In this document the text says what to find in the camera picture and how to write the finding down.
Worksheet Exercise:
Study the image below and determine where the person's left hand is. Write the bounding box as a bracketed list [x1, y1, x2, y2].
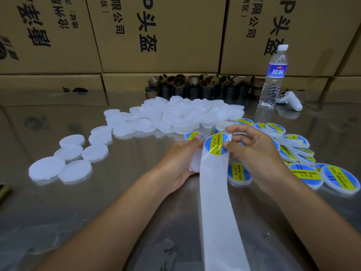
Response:
[153, 138, 205, 193]

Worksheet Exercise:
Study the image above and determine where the person's right hand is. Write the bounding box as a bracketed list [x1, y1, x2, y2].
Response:
[223, 124, 290, 196]

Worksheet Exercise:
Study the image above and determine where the pile of white plastic lids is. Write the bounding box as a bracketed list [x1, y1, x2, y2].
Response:
[28, 96, 246, 186]

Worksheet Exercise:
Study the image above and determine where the sticker roll with backing strip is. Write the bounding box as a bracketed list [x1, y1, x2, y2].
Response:
[199, 131, 252, 271]

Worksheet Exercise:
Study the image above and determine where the person's right forearm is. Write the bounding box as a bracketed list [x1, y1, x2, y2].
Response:
[268, 179, 361, 271]

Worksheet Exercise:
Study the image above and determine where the person's left forearm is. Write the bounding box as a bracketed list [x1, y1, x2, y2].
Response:
[34, 173, 170, 271]

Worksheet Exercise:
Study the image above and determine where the white handheld controller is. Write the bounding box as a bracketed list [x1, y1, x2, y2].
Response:
[276, 91, 303, 112]

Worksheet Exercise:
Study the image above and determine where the row of dark cardboard tubes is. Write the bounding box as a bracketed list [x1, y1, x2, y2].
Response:
[145, 74, 263, 101]

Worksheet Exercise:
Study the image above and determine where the clear plastic water bottle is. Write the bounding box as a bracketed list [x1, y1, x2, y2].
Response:
[259, 44, 289, 108]

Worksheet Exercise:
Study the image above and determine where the stack of brown cardboard boxes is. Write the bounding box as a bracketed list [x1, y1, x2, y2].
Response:
[0, 0, 361, 95]

